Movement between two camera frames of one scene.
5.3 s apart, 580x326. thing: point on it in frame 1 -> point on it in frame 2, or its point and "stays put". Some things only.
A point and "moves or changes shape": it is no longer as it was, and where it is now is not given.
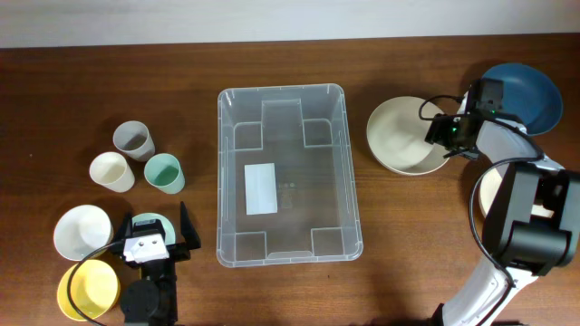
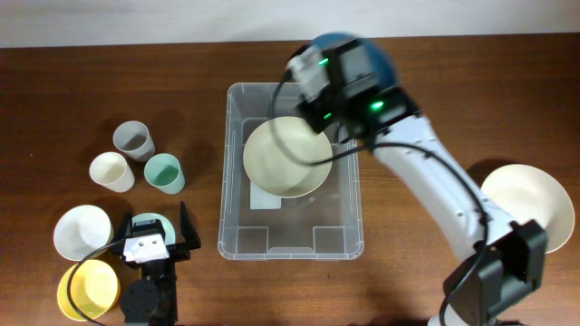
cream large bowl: x=396 y=129 moves or changes shape
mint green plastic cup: x=164 y=172 stays put
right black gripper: x=437 y=132 -> x=317 y=120
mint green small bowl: x=169 y=228 stays put
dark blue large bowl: x=528 y=95 -> x=385 y=74
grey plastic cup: x=134 y=139 stays put
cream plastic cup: x=111 y=170 stays put
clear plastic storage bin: x=285 y=186 stays put
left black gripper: x=187 y=230 stays put
